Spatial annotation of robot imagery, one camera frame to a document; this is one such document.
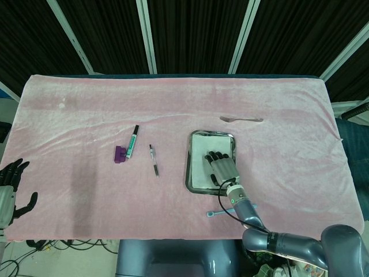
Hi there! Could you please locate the white metal frame post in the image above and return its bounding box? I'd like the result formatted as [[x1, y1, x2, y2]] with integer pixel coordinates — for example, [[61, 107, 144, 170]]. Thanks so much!
[[228, 0, 261, 74], [319, 13, 369, 81], [136, 0, 158, 74], [51, 0, 96, 74]]

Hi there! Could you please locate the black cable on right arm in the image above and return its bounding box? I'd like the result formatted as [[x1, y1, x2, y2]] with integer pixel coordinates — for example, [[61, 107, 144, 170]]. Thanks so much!
[[217, 179, 270, 233]]

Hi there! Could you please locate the grey blue robot torso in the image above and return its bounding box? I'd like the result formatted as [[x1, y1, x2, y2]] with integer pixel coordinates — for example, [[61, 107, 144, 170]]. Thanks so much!
[[115, 238, 247, 277]]

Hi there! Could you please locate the pink velvet table cloth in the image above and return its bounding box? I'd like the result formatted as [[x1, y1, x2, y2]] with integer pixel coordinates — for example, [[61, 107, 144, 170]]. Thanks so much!
[[5, 74, 364, 242]]

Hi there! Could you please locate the stainless steel tray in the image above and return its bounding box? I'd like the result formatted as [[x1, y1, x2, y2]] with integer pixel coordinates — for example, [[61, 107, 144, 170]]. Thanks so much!
[[184, 129, 238, 194]]

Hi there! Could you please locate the purple plastic block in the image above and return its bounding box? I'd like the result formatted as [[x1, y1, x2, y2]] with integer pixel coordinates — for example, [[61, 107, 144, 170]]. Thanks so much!
[[113, 145, 128, 164]]

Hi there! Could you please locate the stainless steel fork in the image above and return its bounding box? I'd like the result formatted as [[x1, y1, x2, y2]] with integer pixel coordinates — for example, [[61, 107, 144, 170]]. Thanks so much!
[[219, 115, 264, 123]]

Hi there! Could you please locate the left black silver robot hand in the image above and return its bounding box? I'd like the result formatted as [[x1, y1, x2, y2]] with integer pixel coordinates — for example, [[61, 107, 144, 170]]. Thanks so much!
[[0, 158, 39, 230]]

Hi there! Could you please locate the black floor cable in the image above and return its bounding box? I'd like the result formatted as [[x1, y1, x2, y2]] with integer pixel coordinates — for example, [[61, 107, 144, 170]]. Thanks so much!
[[0, 250, 38, 277], [27, 238, 119, 254]]

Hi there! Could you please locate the green whiteboard marker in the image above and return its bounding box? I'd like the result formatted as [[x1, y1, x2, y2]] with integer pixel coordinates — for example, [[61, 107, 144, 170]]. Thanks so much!
[[126, 125, 140, 159]]

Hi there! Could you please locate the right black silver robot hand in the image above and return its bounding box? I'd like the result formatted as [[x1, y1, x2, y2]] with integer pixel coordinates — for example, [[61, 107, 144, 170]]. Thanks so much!
[[204, 150, 241, 188]]

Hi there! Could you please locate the white paper sheet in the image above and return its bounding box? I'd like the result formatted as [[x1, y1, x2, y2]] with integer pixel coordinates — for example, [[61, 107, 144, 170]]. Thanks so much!
[[191, 134, 233, 190]]

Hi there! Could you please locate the blue fabric bundle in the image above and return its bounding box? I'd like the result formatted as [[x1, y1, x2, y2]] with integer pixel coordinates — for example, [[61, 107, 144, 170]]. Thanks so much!
[[335, 117, 369, 200]]

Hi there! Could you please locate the black pleated curtain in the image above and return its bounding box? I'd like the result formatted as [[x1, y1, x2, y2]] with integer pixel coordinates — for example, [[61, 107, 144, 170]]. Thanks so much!
[[0, 0, 369, 103]]

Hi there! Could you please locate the clear black gel pen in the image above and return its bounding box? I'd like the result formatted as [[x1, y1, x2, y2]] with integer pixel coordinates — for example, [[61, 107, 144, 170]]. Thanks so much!
[[149, 144, 160, 178]]

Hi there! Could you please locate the black padded tube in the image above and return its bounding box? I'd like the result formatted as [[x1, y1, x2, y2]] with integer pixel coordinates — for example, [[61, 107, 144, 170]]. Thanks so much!
[[342, 103, 369, 120]]

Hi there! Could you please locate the light blue toothbrush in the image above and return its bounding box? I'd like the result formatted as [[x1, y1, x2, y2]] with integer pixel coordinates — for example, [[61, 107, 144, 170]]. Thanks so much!
[[206, 203, 258, 218]]

